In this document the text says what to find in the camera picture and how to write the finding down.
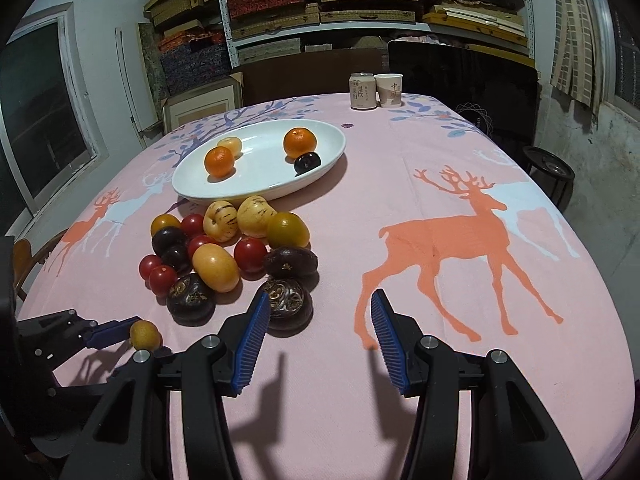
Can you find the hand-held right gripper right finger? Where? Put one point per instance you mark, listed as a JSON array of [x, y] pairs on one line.
[[387, 340]]

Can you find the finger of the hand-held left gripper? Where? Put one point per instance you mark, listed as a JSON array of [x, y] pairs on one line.
[[112, 332]]

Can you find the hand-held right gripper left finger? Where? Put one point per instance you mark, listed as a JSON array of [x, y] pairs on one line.
[[252, 340]]

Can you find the small round yellow fruit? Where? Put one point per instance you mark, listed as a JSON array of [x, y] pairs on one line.
[[145, 335]]

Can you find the dark tomato front plate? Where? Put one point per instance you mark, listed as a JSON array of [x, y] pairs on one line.
[[287, 305]]

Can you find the dark tomato plate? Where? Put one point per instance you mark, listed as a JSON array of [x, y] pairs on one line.
[[287, 305], [291, 262]]

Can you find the dark brown water chestnut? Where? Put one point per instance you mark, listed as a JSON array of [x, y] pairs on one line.
[[190, 299]]

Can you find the large yellow-orange fruit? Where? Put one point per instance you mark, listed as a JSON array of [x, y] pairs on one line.
[[215, 266]]

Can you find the red cherry tomato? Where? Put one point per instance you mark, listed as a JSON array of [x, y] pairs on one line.
[[162, 281], [149, 265], [192, 223], [200, 242], [250, 254]]

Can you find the dark tomato back plate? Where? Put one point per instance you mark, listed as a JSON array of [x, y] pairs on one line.
[[291, 262]]

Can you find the yellow cherry tomato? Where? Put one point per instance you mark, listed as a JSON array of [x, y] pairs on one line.
[[164, 222]]

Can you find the white oval plate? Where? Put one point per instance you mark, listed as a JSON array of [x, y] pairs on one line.
[[265, 160]]

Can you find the dark plum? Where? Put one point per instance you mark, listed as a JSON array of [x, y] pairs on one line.
[[176, 258]]

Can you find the orange-yellow tomato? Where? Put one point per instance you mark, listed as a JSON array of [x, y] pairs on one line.
[[287, 230]]

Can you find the wooden chair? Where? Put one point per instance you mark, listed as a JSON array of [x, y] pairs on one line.
[[22, 260]]

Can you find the pink deer print tablecloth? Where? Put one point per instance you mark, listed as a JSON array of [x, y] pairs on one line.
[[325, 240]]

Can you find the orange mandarin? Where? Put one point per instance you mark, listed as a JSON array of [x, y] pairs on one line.
[[300, 142], [218, 161]]

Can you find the small dark cherry tomato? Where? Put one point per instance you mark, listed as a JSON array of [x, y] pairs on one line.
[[307, 162]]

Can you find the small striped yellow pepino melon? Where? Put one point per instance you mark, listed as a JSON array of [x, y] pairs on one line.
[[231, 144]]

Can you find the white framed window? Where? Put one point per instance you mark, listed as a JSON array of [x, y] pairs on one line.
[[40, 110]]

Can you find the black round stool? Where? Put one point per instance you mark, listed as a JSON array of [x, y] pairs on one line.
[[547, 165]]

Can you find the paper cup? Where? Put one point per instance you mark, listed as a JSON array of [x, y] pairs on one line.
[[388, 90]]

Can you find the beige beverage can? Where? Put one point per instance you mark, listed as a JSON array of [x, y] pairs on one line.
[[362, 91]]

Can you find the white board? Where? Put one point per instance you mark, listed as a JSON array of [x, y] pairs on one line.
[[126, 75]]

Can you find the brown board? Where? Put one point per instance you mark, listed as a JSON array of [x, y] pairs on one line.
[[300, 80]]

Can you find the grey marble slab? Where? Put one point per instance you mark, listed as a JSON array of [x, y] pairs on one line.
[[150, 65]]

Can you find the stack of blue patterned boxes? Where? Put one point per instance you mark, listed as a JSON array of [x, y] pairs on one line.
[[195, 60]]

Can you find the white metal shelf rack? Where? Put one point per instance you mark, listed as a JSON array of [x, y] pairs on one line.
[[227, 35]]

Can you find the beige checked curtain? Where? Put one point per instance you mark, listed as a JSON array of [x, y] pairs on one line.
[[575, 35]]

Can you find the mesh covered window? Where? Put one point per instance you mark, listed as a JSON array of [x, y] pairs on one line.
[[625, 55]]

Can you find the wooden picture frame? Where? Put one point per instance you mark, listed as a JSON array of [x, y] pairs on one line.
[[200, 105]]

